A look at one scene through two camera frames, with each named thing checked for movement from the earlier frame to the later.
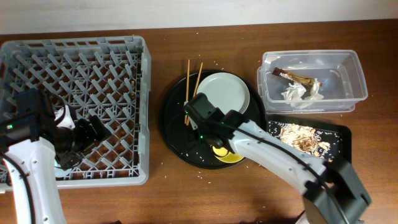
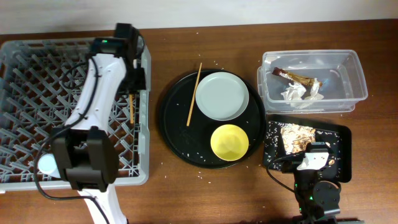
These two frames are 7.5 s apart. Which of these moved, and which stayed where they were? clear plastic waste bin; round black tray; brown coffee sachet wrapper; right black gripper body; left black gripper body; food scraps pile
Moved: left black gripper body; right black gripper body
Stayed: brown coffee sachet wrapper; round black tray; food scraps pile; clear plastic waste bin
